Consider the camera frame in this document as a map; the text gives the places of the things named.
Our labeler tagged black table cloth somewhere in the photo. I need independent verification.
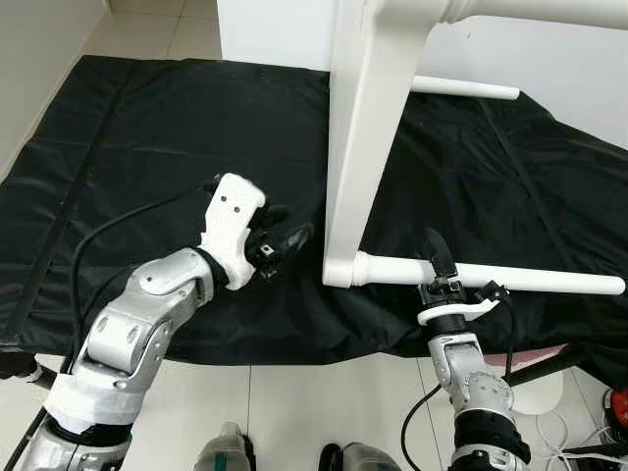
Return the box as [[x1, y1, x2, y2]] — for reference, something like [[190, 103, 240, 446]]
[[0, 54, 628, 369]]

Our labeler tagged pink stool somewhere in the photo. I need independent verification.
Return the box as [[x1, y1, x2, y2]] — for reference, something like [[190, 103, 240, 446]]
[[486, 343, 568, 369]]

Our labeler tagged grey right robot foot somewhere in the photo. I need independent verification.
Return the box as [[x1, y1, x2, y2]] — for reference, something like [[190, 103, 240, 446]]
[[319, 442, 403, 471]]

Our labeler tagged grey left robot foot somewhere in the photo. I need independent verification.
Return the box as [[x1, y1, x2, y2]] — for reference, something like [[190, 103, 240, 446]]
[[193, 422, 258, 471]]

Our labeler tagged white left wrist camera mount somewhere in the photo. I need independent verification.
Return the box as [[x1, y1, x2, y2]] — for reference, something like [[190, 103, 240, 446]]
[[199, 173, 268, 290]]

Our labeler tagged white floor cable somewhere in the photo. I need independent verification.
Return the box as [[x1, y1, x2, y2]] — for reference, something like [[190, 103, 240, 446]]
[[535, 412, 628, 462]]

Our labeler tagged white plastic table leg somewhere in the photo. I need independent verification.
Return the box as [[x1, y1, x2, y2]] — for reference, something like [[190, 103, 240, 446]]
[[351, 250, 627, 297], [410, 75, 521, 102], [437, 0, 628, 30]]

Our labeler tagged white round floor base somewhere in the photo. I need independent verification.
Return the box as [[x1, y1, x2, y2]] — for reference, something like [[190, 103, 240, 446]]
[[510, 368, 565, 418]]

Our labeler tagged white plastic children table top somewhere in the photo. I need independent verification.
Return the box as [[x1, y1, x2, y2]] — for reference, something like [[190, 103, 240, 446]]
[[322, 0, 462, 288]]

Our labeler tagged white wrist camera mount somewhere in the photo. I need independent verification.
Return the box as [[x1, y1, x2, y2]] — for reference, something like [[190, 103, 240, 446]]
[[417, 283, 511, 327], [199, 173, 268, 290]]

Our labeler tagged grey robot foot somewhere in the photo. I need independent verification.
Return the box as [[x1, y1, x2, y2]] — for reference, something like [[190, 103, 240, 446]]
[[319, 442, 403, 471], [193, 422, 258, 471]]

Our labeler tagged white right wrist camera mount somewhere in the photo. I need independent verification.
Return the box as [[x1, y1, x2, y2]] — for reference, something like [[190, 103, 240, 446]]
[[417, 283, 511, 327]]

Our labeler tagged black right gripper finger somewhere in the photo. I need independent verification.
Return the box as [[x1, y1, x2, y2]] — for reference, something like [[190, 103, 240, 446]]
[[427, 228, 460, 288]]

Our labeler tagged red round canister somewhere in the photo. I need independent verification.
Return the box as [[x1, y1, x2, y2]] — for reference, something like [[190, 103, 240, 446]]
[[606, 388, 628, 428]]

